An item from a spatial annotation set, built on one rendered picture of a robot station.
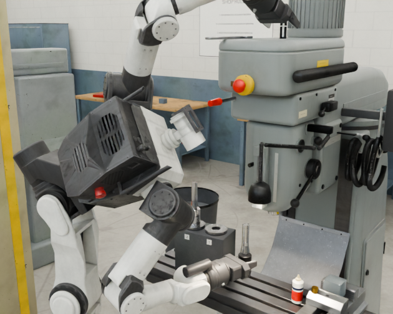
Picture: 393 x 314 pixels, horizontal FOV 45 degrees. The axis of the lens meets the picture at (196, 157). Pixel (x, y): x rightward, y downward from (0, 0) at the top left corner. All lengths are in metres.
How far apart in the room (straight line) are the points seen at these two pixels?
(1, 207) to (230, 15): 4.60
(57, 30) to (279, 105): 7.49
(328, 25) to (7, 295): 2.41
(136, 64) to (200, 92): 5.64
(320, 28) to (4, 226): 2.12
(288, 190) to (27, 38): 7.72
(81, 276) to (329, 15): 1.22
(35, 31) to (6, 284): 6.15
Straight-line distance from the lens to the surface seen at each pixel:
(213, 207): 3.65
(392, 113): 1.70
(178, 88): 7.33
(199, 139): 1.41
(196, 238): 1.89
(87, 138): 1.39
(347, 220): 2.03
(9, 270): 3.14
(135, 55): 1.43
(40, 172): 1.58
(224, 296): 1.85
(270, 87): 1.38
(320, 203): 2.06
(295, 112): 1.47
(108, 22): 8.32
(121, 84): 1.52
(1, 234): 3.03
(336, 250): 2.06
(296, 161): 1.58
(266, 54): 1.38
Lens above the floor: 1.92
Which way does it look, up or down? 15 degrees down
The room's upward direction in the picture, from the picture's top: straight up
